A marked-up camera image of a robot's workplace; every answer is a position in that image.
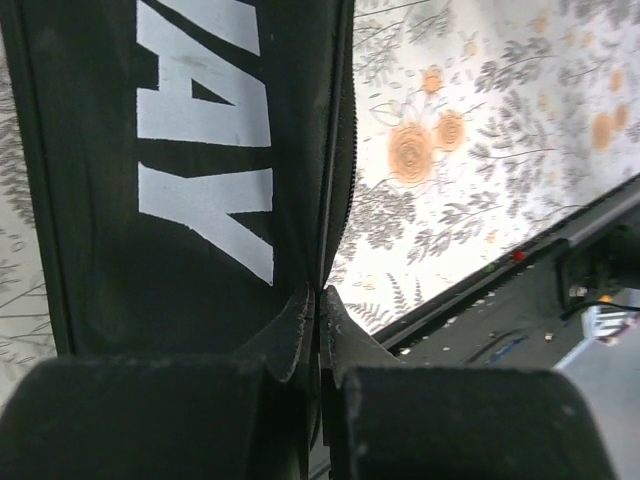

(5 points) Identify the black Crossway racket cover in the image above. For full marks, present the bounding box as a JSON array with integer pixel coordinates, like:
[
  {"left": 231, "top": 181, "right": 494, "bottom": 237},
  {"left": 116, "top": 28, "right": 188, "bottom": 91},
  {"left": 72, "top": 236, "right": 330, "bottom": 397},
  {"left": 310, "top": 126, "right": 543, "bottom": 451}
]
[{"left": 1, "top": 1, "right": 355, "bottom": 355}]

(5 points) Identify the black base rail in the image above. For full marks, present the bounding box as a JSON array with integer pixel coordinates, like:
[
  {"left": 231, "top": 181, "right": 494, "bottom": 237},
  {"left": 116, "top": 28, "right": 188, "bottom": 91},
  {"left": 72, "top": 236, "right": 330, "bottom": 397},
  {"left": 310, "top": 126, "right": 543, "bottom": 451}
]
[{"left": 374, "top": 176, "right": 639, "bottom": 368}]

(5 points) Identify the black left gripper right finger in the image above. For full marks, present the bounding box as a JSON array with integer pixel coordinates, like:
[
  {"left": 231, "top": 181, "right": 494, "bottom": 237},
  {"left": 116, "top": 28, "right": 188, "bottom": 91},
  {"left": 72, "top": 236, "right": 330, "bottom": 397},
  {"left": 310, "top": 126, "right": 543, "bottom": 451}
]
[{"left": 319, "top": 288, "right": 613, "bottom": 479}]

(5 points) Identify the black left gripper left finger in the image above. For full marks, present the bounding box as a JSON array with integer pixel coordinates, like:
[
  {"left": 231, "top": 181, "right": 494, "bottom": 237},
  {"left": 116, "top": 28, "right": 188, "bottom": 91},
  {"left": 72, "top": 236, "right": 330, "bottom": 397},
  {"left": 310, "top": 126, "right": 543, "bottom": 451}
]
[{"left": 1, "top": 287, "right": 316, "bottom": 479}]

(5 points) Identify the floral patterned table mat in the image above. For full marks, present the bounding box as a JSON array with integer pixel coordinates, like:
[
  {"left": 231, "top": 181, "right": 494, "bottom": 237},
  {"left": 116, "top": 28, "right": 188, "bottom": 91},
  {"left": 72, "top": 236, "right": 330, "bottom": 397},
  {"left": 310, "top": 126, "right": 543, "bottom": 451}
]
[{"left": 1, "top": 1, "right": 639, "bottom": 393}]

